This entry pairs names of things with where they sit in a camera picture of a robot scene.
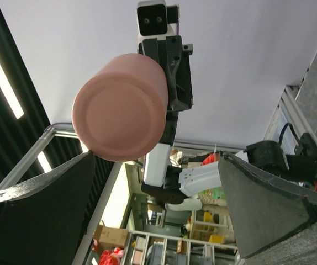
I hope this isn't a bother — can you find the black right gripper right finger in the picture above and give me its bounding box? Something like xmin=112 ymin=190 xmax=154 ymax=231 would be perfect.
xmin=218 ymin=152 xmax=317 ymax=264

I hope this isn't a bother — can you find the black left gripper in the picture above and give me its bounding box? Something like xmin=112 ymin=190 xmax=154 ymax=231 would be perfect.
xmin=138 ymin=35 xmax=193 ymax=112

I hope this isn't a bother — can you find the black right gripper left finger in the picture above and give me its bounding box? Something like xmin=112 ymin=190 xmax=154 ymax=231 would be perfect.
xmin=0 ymin=152 xmax=95 ymax=264

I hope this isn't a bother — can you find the pink plastic cup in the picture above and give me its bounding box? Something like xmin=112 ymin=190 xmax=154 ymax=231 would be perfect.
xmin=72 ymin=53 xmax=168 ymax=162

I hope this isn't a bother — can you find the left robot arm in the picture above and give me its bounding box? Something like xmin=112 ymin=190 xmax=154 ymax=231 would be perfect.
xmin=138 ymin=35 xmax=221 ymax=204

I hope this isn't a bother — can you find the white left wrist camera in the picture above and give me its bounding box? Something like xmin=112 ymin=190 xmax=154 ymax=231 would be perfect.
xmin=136 ymin=0 xmax=180 ymax=43

